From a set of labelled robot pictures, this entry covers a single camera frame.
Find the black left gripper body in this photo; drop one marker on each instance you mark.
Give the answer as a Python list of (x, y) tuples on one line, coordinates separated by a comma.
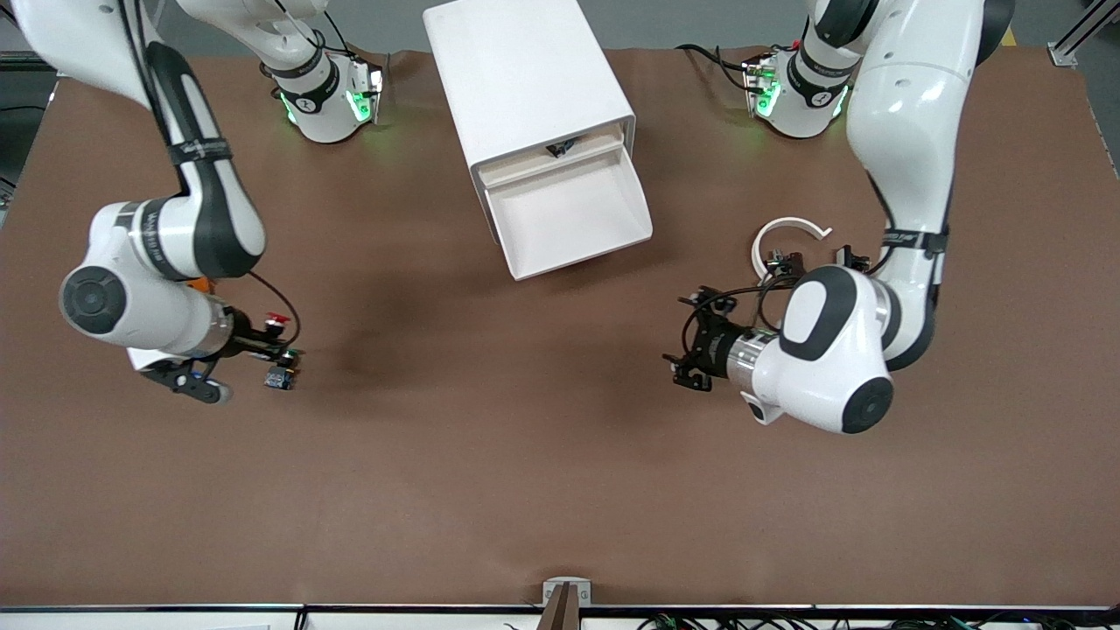
[(713, 344)]

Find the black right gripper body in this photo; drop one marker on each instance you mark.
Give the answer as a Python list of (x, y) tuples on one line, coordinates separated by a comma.
[(252, 342)]

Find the red push button switch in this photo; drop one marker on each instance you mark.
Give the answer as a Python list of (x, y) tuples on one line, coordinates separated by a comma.
[(276, 318)]

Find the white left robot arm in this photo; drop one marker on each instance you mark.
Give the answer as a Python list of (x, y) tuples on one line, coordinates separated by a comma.
[(822, 367)]

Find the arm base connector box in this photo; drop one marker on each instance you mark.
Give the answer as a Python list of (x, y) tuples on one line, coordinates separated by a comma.
[(763, 87), (366, 96)]

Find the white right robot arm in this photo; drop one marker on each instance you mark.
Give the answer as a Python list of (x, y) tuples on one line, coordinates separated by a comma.
[(140, 311)]

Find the small brown electrical component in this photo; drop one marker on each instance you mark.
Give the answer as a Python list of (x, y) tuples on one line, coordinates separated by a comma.
[(792, 260)]

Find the small black clip component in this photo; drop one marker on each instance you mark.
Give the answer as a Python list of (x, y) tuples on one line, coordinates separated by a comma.
[(844, 256)]

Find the green push button switch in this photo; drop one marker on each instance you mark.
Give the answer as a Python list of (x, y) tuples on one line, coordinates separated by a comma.
[(279, 379)]

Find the grey metal bracket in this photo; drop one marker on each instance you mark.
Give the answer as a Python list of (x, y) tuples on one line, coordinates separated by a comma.
[(549, 593)]

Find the brown camera post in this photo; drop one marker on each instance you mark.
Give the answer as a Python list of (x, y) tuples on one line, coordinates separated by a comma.
[(562, 617)]

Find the white table edge rail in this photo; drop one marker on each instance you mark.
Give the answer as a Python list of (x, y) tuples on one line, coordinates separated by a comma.
[(394, 621)]

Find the aluminium frame profile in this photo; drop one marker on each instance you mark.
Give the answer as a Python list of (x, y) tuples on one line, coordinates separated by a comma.
[(1063, 54)]

